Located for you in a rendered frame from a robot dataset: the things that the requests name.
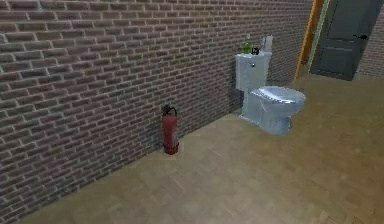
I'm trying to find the red fire extinguisher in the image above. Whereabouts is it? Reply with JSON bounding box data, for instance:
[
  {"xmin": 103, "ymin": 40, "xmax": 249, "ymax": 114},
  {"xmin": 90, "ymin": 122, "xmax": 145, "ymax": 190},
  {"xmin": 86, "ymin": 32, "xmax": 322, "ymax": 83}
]
[{"xmin": 160, "ymin": 104, "xmax": 180, "ymax": 156}]

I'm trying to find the white toilet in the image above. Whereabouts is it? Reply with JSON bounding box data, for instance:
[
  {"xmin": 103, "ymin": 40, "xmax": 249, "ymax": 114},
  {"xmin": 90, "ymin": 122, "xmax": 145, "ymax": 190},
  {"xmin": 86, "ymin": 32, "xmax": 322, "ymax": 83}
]
[{"xmin": 234, "ymin": 51, "xmax": 307, "ymax": 136}]

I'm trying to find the small green plant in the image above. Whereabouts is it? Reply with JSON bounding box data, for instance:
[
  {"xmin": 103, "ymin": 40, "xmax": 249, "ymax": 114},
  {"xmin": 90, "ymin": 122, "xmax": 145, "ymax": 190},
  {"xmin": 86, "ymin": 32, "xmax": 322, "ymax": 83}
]
[{"xmin": 241, "ymin": 39, "xmax": 253, "ymax": 55}]

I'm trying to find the dark grey room door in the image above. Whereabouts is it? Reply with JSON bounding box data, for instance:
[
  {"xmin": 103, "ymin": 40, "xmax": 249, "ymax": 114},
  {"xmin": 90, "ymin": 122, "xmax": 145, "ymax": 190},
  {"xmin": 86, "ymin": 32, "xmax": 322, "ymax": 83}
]
[{"xmin": 309, "ymin": 0, "xmax": 384, "ymax": 82}]

